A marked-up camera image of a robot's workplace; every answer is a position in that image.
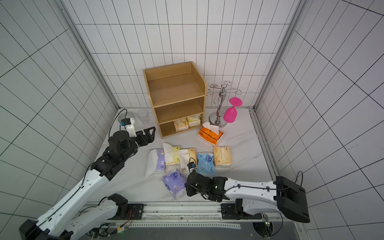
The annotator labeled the light blue tissue pack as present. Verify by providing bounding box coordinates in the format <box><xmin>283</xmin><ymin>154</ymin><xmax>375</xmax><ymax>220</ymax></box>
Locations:
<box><xmin>197</xmin><ymin>152</ymin><xmax>216</xmax><ymax>177</ymax></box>

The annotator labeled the cream yellow tissue pack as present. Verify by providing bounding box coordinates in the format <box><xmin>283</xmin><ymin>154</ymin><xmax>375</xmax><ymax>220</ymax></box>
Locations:
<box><xmin>214</xmin><ymin>146</ymin><xmax>232</xmax><ymax>167</ymax></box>

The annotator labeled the green-yellow floral tissue pack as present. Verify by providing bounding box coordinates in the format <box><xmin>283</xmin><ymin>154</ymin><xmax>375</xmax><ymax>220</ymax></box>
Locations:
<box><xmin>163</xmin><ymin>143</ymin><xmax>181</xmax><ymax>167</ymax></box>

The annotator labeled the wooden three-tier shelf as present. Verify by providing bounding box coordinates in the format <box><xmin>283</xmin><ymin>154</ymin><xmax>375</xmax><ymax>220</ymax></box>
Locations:
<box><xmin>143</xmin><ymin>62</ymin><xmax>207</xmax><ymax>138</ymax></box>

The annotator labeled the orange-yellow tissue pack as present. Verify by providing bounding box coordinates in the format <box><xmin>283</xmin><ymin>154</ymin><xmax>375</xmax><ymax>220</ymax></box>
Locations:
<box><xmin>178</xmin><ymin>148</ymin><xmax>197</xmax><ymax>172</ymax></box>

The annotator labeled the pink plastic wine glass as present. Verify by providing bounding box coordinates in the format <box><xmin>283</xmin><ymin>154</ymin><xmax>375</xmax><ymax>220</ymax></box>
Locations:
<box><xmin>223</xmin><ymin>97</ymin><xmax>243</xmax><ymax>123</ymax></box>

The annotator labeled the purple tissue pack bottom shelf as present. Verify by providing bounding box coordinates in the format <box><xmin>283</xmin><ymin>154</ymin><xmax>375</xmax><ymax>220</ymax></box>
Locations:
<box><xmin>162</xmin><ymin>169</ymin><xmax>186</xmax><ymax>199</ymax></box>

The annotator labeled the aluminium corner post left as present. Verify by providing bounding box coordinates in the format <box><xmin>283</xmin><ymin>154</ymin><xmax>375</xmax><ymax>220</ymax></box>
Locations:
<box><xmin>54</xmin><ymin>0</ymin><xmax>119</xmax><ymax>109</ymax></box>

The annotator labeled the purple dog tissue pack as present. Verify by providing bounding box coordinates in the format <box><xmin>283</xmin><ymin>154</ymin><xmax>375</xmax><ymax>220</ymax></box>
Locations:
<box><xmin>145</xmin><ymin>149</ymin><xmax>166</xmax><ymax>178</ymax></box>

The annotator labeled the black left camera cable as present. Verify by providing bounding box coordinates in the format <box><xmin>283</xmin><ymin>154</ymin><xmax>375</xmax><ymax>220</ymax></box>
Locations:
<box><xmin>107</xmin><ymin>108</ymin><xmax>128</xmax><ymax>140</ymax></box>

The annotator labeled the clear plastic cup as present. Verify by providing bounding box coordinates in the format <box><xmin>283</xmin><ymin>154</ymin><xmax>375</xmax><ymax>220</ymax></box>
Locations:
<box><xmin>137</xmin><ymin>109</ymin><xmax>150</xmax><ymax>125</ymax></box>

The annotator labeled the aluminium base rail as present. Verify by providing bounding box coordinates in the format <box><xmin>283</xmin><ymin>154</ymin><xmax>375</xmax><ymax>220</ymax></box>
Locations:
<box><xmin>59</xmin><ymin>200</ymin><xmax>304</xmax><ymax>230</ymax></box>

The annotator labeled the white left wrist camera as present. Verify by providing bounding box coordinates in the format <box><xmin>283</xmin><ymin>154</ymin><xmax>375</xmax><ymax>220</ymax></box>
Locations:
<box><xmin>120</xmin><ymin>118</ymin><xmax>137</xmax><ymax>138</ymax></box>

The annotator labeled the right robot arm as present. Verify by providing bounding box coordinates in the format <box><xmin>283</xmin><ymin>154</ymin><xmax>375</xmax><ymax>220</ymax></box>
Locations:
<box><xmin>185</xmin><ymin>170</ymin><xmax>310</xmax><ymax>223</ymax></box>

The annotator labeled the orange tissue pack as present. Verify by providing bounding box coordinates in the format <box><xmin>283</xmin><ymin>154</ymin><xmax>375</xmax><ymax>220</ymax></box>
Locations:
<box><xmin>198</xmin><ymin>122</ymin><xmax>224</xmax><ymax>146</ymax></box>

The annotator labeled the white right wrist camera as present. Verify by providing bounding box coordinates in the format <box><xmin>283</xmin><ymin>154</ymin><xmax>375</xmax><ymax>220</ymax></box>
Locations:
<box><xmin>187</xmin><ymin>162</ymin><xmax>196</xmax><ymax>173</ymax></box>

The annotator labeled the yellow tissue pack bottom shelf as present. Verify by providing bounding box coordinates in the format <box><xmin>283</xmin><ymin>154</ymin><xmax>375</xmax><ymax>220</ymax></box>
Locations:
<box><xmin>173</xmin><ymin>118</ymin><xmax>189</xmax><ymax>132</ymax></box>

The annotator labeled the green patterned ceramic bowl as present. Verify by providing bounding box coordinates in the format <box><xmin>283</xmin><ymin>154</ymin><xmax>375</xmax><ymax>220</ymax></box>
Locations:
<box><xmin>118</xmin><ymin>111</ymin><xmax>134</xmax><ymax>125</ymax></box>

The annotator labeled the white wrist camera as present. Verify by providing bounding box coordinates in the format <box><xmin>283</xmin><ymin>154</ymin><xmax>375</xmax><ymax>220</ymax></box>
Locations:
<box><xmin>187</xmin><ymin>162</ymin><xmax>196</xmax><ymax>173</ymax></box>
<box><xmin>120</xmin><ymin>118</ymin><xmax>137</xmax><ymax>138</ymax></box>

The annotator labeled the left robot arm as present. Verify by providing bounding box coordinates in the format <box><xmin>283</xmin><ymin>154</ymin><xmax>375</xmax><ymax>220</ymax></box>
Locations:
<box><xmin>19</xmin><ymin>127</ymin><xmax>156</xmax><ymax>240</ymax></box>

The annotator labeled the pale green tissue pack bottom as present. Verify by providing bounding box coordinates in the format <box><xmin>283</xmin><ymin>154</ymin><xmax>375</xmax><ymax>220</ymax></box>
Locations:
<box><xmin>186</xmin><ymin>115</ymin><xmax>201</xmax><ymax>127</ymax></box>

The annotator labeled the chrome glass holder stand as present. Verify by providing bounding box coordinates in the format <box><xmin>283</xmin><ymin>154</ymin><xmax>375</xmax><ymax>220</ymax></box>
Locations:
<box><xmin>207</xmin><ymin>81</ymin><xmax>242</xmax><ymax>128</ymax></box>

